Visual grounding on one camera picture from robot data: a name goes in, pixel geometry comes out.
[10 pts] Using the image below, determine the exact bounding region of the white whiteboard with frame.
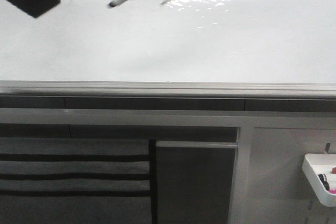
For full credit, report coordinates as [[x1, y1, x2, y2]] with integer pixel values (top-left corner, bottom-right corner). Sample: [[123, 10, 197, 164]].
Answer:
[[1, 0, 335, 98]]

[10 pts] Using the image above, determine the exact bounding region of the black marker in tray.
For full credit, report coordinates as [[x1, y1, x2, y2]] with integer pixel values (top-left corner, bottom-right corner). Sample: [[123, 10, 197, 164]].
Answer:
[[318, 174, 330, 191]]

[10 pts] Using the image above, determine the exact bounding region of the grey fabric hanging organizer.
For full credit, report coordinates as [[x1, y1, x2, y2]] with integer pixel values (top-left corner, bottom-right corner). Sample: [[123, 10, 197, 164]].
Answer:
[[1, 137, 157, 223]]

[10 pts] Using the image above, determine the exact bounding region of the white wall-mounted tray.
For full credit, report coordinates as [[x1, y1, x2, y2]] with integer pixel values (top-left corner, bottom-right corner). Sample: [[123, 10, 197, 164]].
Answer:
[[302, 153, 335, 207]]

